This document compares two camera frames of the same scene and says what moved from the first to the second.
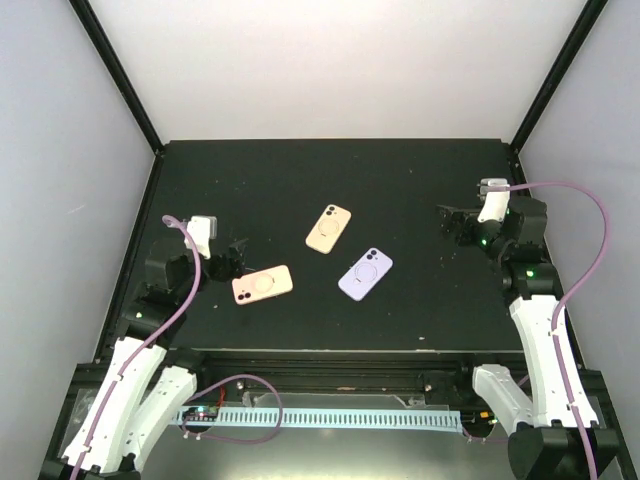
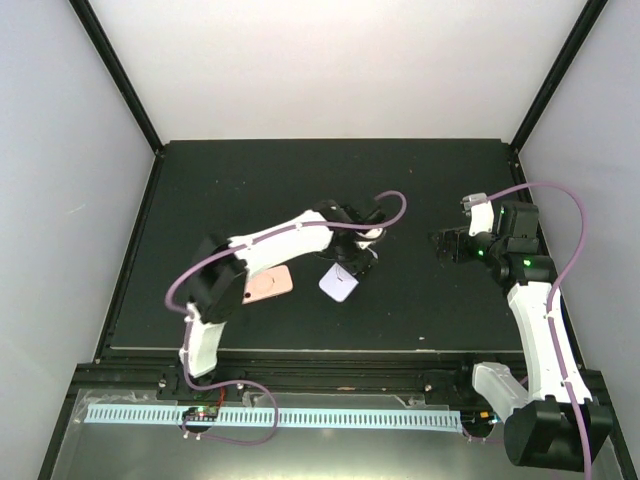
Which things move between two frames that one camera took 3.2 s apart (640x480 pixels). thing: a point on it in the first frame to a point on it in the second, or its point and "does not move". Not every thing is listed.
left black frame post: (101, 41) does not move
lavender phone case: (365, 274) to (338, 283)
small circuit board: (200, 413) does not move
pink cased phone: (262, 284) does not move
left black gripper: (224, 272) to (359, 267)
